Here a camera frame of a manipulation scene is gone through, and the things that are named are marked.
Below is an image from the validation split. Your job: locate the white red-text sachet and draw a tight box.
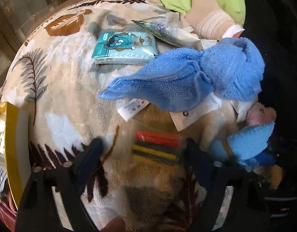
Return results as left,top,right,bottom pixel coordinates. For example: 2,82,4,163
230,100,253,123

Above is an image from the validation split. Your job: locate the small blue cloth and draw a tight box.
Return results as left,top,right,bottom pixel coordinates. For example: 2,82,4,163
207,122,276,169

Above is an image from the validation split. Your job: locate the red foil snack bag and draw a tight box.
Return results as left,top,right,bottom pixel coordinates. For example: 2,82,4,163
0,192,17,232

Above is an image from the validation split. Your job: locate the left hand thumb tip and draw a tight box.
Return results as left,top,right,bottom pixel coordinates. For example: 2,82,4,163
100,217,126,232

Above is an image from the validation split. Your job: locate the pink plush toy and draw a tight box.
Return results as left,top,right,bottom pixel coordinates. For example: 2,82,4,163
246,103,277,126

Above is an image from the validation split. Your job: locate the white printed sachet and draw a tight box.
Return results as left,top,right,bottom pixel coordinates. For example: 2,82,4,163
117,93,223,131

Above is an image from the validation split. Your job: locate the blue knotted towel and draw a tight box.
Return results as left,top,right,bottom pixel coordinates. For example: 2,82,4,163
98,38,265,112

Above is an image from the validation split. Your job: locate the bag of coloured sticks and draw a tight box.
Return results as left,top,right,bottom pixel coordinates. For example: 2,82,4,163
132,127,186,167

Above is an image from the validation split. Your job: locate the teal cartoon tissue pack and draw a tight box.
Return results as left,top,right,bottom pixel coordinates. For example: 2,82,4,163
92,32,158,65

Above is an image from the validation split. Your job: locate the white green-print snack bag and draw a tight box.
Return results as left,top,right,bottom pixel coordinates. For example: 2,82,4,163
132,20,219,50

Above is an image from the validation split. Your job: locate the yellow-taped white foam box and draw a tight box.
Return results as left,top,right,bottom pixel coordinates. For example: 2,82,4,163
0,102,31,207

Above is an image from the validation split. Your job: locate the beige striped sock foot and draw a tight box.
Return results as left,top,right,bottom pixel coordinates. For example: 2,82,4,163
185,0,244,40

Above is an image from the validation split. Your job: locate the leaf-pattern fleece blanket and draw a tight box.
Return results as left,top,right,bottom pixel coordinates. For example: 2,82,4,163
0,0,284,232

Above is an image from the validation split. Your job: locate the black trouser leg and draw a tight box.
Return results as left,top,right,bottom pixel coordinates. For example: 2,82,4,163
242,0,297,126

